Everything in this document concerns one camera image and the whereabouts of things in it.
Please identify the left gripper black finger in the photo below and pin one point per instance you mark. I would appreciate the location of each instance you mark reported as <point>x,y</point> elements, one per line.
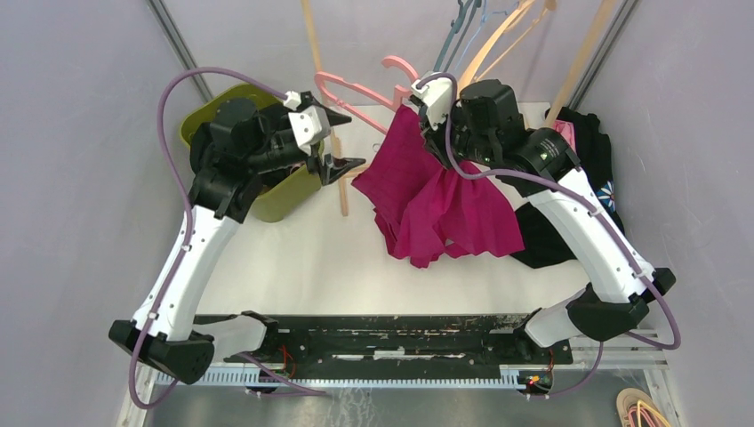
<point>333,168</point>
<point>331,118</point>

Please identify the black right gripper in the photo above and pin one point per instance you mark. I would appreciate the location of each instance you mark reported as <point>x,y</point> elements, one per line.
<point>435,141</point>

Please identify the magenta skirt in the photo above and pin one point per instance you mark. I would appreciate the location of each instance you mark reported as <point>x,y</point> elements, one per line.
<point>425,211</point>

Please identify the grey-blue plastic hanger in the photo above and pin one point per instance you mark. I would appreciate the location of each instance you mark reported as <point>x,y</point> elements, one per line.
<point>458,30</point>

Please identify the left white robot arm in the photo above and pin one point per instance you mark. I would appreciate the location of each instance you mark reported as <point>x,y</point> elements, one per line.
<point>162,332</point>

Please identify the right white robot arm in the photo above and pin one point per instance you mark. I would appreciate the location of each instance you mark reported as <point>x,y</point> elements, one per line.
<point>481,123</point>

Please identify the olive green plastic basket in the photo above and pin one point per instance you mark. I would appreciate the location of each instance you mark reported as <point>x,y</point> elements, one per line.
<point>274,202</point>

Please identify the pink cloth on pile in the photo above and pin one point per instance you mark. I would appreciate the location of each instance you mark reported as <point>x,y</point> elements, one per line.
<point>567,130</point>

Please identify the black garment pile with flower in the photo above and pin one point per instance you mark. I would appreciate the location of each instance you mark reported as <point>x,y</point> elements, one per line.
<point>543,247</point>

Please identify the hangers bundle in corner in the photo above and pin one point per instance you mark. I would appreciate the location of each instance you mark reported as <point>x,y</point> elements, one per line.
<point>636,408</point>

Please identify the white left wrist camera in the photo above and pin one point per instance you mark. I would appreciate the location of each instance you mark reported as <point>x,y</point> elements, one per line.
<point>308,120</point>

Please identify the grey wall conduit strip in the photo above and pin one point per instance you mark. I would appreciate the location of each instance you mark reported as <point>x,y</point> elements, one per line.
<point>179,46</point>

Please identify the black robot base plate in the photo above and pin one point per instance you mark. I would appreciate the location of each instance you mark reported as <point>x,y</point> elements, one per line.
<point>403,347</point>

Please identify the grey toothed cable rail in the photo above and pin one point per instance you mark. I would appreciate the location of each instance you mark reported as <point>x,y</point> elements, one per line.
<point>247,376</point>

